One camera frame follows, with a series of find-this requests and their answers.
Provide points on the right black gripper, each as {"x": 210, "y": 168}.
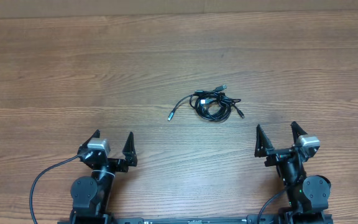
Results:
{"x": 283, "y": 155}

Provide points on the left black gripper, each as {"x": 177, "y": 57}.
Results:
{"x": 129, "y": 152}

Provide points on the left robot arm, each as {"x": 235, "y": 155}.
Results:
{"x": 91, "y": 193}

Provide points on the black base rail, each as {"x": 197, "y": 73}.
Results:
{"x": 250, "y": 219}

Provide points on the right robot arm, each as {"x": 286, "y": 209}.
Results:
{"x": 307, "y": 195}

